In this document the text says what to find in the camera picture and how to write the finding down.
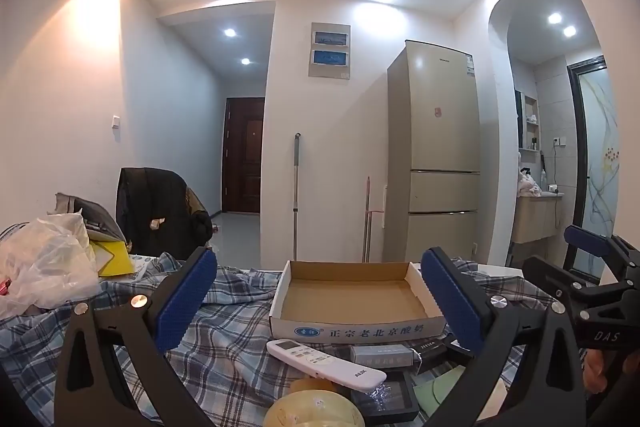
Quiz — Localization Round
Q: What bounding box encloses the white remote control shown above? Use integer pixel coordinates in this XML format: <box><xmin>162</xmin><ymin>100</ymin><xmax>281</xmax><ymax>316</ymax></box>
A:
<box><xmin>266</xmin><ymin>338</ymin><xmax>387</xmax><ymax>392</ymax></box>

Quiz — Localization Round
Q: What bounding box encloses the patterned glass door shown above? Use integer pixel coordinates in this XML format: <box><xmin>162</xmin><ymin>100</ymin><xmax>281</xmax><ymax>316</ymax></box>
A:
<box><xmin>566</xmin><ymin>57</ymin><xmax>621</xmax><ymax>285</ymax></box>

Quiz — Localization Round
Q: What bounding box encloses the green card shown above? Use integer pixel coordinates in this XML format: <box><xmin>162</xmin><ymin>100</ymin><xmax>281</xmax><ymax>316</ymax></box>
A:
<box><xmin>412</xmin><ymin>364</ymin><xmax>468</xmax><ymax>418</ymax></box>

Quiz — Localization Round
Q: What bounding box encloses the white plastic bag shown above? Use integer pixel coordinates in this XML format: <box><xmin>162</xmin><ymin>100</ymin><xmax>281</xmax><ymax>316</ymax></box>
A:
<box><xmin>0</xmin><ymin>212</ymin><xmax>101</xmax><ymax>318</ymax></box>

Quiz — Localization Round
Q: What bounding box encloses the round cream lidded container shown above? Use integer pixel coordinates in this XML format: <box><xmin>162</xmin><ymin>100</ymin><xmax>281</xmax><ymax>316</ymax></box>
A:
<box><xmin>263</xmin><ymin>377</ymin><xmax>366</xmax><ymax>427</ymax></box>

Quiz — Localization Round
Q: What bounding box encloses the white printed paper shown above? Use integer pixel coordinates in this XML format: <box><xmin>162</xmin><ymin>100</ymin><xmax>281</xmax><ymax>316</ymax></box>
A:
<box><xmin>127</xmin><ymin>254</ymin><xmax>166</xmax><ymax>279</ymax></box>

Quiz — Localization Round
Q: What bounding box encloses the yellow box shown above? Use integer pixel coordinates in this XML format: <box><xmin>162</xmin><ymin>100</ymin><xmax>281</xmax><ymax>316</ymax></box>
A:
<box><xmin>90</xmin><ymin>239</ymin><xmax>133</xmax><ymax>278</ymax></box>

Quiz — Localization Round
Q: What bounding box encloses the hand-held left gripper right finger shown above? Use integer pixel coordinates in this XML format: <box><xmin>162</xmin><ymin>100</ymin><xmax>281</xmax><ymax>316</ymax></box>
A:
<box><xmin>420</xmin><ymin>247</ymin><xmax>588</xmax><ymax>427</ymax></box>

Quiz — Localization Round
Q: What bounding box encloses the dark brown door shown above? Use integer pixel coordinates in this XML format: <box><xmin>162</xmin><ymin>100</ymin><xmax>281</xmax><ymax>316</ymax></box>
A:
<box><xmin>221</xmin><ymin>97</ymin><xmax>265</xmax><ymax>214</ymax></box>

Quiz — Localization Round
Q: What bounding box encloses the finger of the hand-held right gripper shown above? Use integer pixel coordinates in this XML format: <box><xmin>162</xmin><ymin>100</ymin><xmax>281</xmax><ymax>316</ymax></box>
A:
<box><xmin>521</xmin><ymin>255</ymin><xmax>618</xmax><ymax>308</ymax></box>
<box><xmin>564</xmin><ymin>224</ymin><xmax>640</xmax><ymax>288</ymax></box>

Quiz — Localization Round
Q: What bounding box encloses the shallow cardboard box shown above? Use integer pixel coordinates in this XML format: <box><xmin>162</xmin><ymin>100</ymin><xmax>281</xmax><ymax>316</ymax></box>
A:
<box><xmin>269</xmin><ymin>260</ymin><xmax>447</xmax><ymax>344</ymax></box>

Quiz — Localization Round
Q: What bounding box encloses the beige vanity cabinet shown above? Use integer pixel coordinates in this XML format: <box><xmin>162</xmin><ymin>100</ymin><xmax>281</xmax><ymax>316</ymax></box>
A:
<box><xmin>511</xmin><ymin>192</ymin><xmax>565</xmax><ymax>244</ymax></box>

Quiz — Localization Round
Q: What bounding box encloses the beige refrigerator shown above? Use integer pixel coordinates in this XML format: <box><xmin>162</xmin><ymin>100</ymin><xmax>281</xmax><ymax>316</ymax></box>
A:
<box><xmin>382</xmin><ymin>40</ymin><xmax>481</xmax><ymax>264</ymax></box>

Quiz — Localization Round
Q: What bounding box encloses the blue plaid blanket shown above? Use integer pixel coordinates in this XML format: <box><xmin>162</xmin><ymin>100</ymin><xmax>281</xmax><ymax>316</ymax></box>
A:
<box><xmin>0</xmin><ymin>252</ymin><xmax>566</xmax><ymax>427</ymax></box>

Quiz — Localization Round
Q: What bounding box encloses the person's right hand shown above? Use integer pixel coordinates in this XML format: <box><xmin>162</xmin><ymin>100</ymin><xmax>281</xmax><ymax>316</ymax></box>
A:
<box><xmin>585</xmin><ymin>349</ymin><xmax>640</xmax><ymax>395</ymax></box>

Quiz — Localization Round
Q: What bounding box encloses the grey flat box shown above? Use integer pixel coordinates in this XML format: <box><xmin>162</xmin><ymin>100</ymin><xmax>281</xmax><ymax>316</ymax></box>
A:
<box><xmin>350</xmin><ymin>343</ymin><xmax>420</xmax><ymax>367</ymax></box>

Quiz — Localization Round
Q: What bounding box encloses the black framed square box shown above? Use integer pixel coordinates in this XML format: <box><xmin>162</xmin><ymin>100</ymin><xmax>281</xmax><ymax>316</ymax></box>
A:
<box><xmin>345</xmin><ymin>371</ymin><xmax>420</xmax><ymax>423</ymax></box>

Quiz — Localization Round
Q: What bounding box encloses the grey electrical panel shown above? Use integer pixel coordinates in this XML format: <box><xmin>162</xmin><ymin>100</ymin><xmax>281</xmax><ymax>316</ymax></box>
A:
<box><xmin>309</xmin><ymin>22</ymin><xmax>352</xmax><ymax>80</ymax></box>

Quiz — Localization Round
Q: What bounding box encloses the grey cloth bag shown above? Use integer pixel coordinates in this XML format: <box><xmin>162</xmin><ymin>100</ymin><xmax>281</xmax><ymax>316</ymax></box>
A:
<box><xmin>47</xmin><ymin>193</ymin><xmax>128</xmax><ymax>243</ymax></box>

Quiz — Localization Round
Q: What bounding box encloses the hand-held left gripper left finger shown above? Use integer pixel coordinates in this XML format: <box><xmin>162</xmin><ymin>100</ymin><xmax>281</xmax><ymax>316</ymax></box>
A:
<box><xmin>52</xmin><ymin>247</ymin><xmax>218</xmax><ymax>427</ymax></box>

